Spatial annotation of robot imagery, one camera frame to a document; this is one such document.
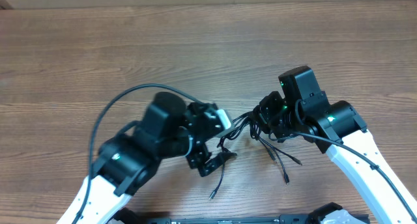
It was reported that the black usb cable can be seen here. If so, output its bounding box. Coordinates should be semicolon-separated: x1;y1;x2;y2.
208;111;261;201

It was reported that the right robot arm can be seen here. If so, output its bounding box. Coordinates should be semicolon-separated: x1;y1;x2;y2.
250;66;416;223

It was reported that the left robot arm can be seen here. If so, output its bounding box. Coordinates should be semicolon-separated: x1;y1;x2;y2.
59;92;236;223

